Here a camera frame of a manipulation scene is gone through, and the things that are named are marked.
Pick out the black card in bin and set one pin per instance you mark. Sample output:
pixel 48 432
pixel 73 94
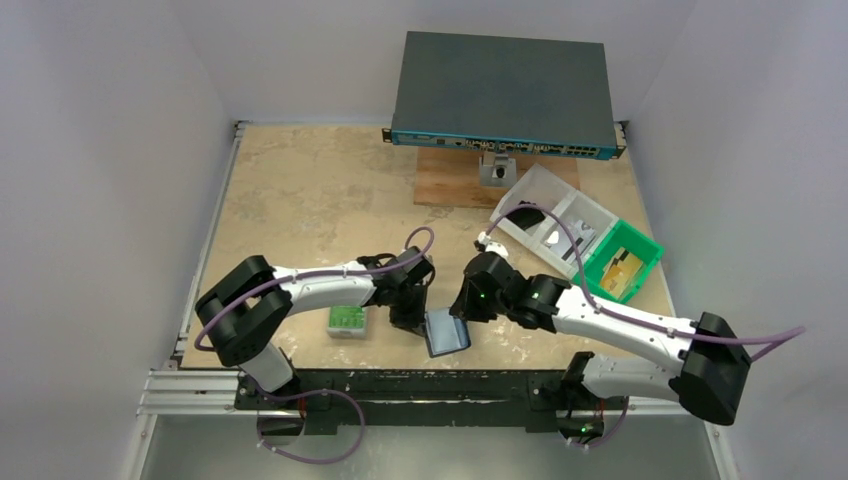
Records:
pixel 526 215

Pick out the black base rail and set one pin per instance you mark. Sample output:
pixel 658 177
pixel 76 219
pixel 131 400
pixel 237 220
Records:
pixel 538 401

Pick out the clear plastic bin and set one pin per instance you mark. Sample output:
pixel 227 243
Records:
pixel 577 205
pixel 538 185

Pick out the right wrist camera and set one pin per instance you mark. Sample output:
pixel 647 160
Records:
pixel 485 244

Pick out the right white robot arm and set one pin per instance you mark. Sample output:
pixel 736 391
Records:
pixel 700 364

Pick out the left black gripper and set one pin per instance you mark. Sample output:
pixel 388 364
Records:
pixel 409 315

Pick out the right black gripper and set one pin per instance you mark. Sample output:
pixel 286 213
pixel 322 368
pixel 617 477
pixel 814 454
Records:
pixel 472 307

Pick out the wooden board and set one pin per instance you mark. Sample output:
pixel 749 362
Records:
pixel 450 177

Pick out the blue network switch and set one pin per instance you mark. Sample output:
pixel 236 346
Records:
pixel 504 94

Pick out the green card box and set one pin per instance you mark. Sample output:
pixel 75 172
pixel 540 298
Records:
pixel 347 322

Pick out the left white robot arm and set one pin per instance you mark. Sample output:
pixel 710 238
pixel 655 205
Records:
pixel 241 313

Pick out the gold card black stripe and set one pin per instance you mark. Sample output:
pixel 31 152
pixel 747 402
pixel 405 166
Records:
pixel 625 258

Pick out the silver grey card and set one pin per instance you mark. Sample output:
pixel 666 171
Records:
pixel 566 243

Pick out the yellow gold card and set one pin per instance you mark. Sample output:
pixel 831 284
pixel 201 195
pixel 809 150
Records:
pixel 617 280

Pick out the green plastic bin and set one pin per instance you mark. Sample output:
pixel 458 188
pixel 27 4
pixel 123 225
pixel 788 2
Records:
pixel 622 235

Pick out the blue card holder wallet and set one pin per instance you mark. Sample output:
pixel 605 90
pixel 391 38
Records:
pixel 445 333

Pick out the grey metal stand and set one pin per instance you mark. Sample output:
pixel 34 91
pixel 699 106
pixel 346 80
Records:
pixel 497 170

